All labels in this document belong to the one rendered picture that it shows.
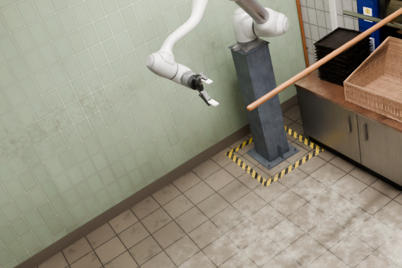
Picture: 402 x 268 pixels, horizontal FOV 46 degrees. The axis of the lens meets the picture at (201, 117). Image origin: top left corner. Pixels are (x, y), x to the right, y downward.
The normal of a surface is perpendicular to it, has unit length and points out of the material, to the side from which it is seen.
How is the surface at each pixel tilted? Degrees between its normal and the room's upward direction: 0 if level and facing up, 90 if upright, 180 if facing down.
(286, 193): 0
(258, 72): 90
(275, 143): 90
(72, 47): 90
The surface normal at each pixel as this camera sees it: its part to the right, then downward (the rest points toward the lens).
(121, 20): 0.52, 0.35
